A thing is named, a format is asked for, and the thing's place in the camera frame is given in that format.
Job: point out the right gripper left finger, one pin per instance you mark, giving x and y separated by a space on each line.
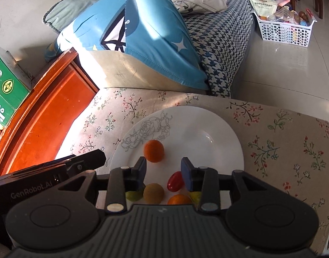
119 181

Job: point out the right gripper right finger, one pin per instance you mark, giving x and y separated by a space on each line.
207 181

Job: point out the large green citrus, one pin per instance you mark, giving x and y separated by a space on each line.
195 197

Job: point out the small green citrus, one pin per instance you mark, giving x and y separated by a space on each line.
134 196

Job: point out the red cherry tomato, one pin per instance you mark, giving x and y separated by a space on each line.
175 182

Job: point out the small orange mandarin back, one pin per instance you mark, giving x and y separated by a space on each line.
179 199

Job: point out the brown kiwi front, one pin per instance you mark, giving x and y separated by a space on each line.
153 193

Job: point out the white floral plate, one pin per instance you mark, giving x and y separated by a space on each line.
201 135

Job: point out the floral tablecloth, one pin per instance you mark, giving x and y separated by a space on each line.
286 149

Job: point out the green cardboard box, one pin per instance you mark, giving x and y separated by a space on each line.
15 85

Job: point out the beige sofa armrest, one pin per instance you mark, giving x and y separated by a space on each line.
115 69

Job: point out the houndstooth sofa cover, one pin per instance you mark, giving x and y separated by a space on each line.
222 40

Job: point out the blue patterned pillow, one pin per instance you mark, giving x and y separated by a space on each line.
152 31

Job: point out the white plastic basket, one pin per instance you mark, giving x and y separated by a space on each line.
287 33

